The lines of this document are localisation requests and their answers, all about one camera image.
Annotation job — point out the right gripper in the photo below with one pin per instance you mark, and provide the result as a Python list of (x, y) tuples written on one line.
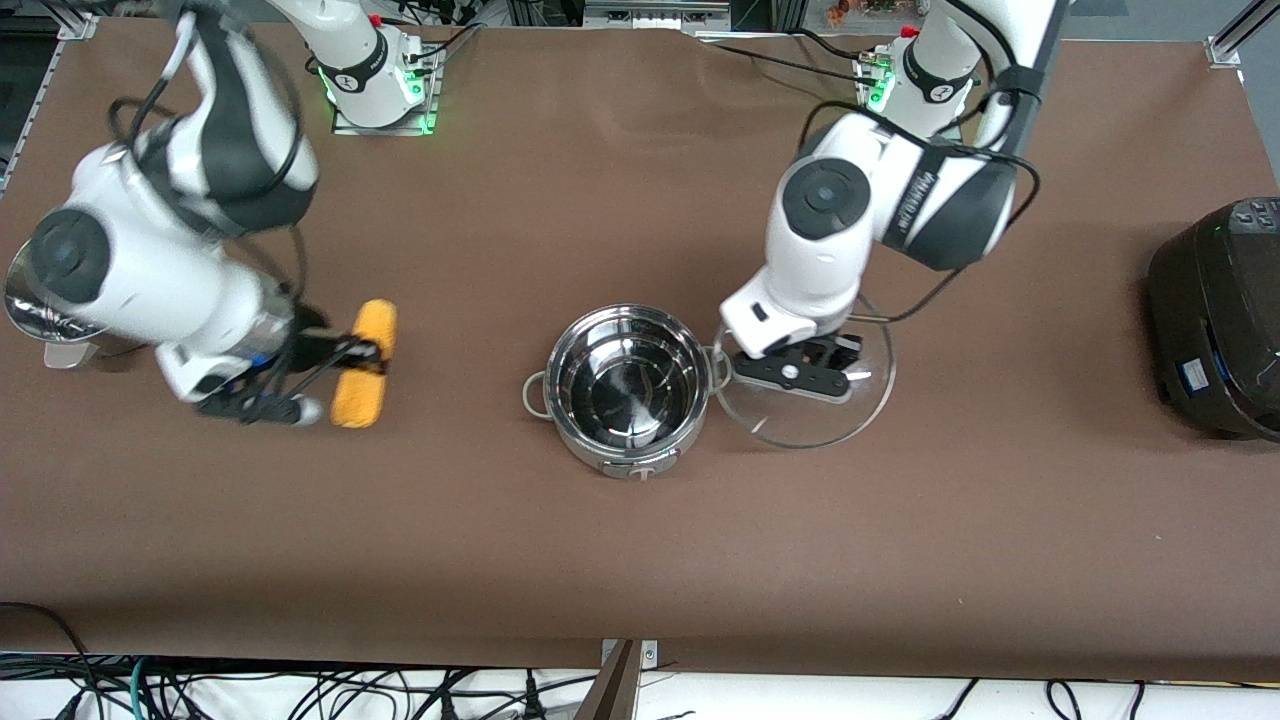
[(313, 346)]

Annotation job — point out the glass pot lid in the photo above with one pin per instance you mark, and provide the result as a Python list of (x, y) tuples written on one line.
[(800, 426)]

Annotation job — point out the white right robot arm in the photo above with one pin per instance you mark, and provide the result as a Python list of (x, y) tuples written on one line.
[(150, 270)]

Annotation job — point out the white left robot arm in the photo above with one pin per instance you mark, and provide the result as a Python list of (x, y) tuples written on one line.
[(830, 200)]

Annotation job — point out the metal table bracket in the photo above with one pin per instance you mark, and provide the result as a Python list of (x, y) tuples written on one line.
[(650, 655)]

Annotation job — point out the yellow corn cob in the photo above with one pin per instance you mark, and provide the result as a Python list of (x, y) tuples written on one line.
[(362, 400)]

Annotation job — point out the stainless steel pot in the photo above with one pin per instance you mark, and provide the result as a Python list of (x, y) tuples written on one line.
[(620, 390)]

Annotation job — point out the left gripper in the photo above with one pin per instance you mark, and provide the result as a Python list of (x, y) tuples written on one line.
[(829, 351)]

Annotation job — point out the black rice cooker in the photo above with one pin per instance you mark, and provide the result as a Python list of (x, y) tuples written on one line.
[(1220, 320)]

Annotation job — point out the metal steamer bowl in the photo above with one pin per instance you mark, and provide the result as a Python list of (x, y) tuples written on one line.
[(70, 355)]

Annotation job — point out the brown post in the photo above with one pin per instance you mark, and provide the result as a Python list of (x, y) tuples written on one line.
[(612, 695)]

